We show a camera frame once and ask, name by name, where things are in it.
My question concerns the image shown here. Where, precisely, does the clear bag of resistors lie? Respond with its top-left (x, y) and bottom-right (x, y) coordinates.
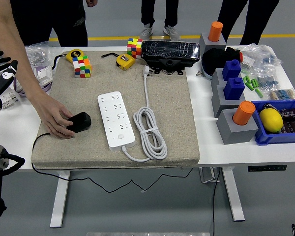
top-left (269, 88), bottom-right (295, 101)

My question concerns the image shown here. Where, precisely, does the orange cylinder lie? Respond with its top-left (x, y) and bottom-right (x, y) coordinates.
top-left (208, 21), bottom-right (224, 42)
top-left (232, 100), bottom-right (256, 126)

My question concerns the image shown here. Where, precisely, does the yellow lemon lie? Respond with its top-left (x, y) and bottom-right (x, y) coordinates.
top-left (259, 108), bottom-right (284, 134)

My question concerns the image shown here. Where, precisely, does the blue square peg block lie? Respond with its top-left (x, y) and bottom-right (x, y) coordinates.
top-left (222, 59), bottom-right (241, 82)
top-left (223, 77), bottom-right (245, 101)

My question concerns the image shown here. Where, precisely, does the purple tray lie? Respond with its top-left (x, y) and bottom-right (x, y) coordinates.
top-left (13, 65), bottom-right (53, 96)

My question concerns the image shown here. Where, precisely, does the black cloth bundle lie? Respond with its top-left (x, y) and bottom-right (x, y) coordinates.
top-left (201, 46), bottom-right (244, 74)

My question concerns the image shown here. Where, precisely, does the black plastic-wrapped device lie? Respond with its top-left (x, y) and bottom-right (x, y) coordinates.
top-left (140, 40), bottom-right (201, 76)

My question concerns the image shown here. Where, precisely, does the white blue-rimmed object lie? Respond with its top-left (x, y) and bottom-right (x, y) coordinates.
top-left (202, 65), bottom-right (215, 81)

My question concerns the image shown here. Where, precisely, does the clear bag of screws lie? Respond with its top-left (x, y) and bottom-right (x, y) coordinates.
top-left (26, 43), bottom-right (50, 67)

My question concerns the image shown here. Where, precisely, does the person's right hand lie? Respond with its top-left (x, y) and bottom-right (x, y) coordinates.
top-left (30, 94), bottom-right (76, 140)

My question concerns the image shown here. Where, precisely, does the white table leg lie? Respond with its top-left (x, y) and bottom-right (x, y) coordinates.
top-left (221, 167), bottom-right (246, 222)
top-left (50, 171), bottom-right (72, 228)

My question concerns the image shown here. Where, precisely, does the small clear plastic bag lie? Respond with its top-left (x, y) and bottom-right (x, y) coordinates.
top-left (48, 45), bottom-right (64, 61)

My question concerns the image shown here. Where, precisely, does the person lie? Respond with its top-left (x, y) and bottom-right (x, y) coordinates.
top-left (9, 0), bottom-right (89, 47)
top-left (140, 0), bottom-right (181, 42)
top-left (217, 0), bottom-right (280, 46)

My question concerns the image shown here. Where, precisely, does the square yellow tape measure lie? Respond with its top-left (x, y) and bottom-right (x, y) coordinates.
top-left (115, 54), bottom-right (135, 71)

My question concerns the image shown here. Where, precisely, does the thin black adapter cord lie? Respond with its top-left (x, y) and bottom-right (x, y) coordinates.
top-left (31, 132), bottom-right (195, 193)

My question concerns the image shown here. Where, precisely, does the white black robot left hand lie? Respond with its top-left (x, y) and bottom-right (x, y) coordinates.
top-left (0, 51), bottom-right (19, 119)

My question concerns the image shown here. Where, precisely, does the white power strip cable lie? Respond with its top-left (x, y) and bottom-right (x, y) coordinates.
top-left (122, 65), bottom-right (168, 163)

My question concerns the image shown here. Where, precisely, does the black power adapter plug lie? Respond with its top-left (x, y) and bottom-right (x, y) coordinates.
top-left (65, 112), bottom-right (92, 133)

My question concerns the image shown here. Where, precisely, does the black hanging cable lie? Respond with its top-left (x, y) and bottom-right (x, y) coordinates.
top-left (212, 167), bottom-right (222, 236)

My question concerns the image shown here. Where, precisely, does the small white socket panel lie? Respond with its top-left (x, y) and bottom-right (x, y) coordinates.
top-left (35, 66), bottom-right (53, 86)

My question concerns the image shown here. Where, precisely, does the white power strip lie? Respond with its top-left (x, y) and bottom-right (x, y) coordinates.
top-left (97, 91), bottom-right (136, 152)

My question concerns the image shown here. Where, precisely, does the white circuit breaker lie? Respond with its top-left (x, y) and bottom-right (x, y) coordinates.
top-left (1, 90), bottom-right (22, 109)

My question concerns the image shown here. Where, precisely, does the black table control panel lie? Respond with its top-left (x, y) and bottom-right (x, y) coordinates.
top-left (247, 164), bottom-right (288, 172)

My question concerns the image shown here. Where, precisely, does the grey under-table bracket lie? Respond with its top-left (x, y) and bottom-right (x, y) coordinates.
top-left (199, 167), bottom-right (221, 184)

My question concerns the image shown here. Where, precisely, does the dark brown capacitor pile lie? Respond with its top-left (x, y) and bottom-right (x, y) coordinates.
top-left (280, 108), bottom-right (295, 134)

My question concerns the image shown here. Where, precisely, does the grey-brown fabric mat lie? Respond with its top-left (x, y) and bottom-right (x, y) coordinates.
top-left (30, 51), bottom-right (200, 170)

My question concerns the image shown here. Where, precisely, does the round yellow tape measure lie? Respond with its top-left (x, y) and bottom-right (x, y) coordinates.
top-left (51, 49), bottom-right (86, 74)

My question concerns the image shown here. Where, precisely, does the colourful puzzle cube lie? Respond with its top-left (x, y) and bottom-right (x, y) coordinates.
top-left (72, 55), bottom-right (92, 79)
top-left (126, 38), bottom-right (143, 60)

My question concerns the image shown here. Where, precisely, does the grey block with hole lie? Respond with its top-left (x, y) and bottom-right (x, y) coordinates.
top-left (210, 68), bottom-right (227, 91)
top-left (211, 85), bottom-right (246, 118)
top-left (216, 108), bottom-right (259, 145)
top-left (198, 33), bottom-right (227, 55)

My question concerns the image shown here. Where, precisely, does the clear bag of blue parts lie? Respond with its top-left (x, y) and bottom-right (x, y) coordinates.
top-left (239, 43), bottom-right (284, 74)
top-left (254, 66), bottom-right (280, 89)

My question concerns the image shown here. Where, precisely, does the blue plastic bin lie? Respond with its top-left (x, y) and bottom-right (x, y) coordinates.
top-left (251, 99), bottom-right (295, 146)

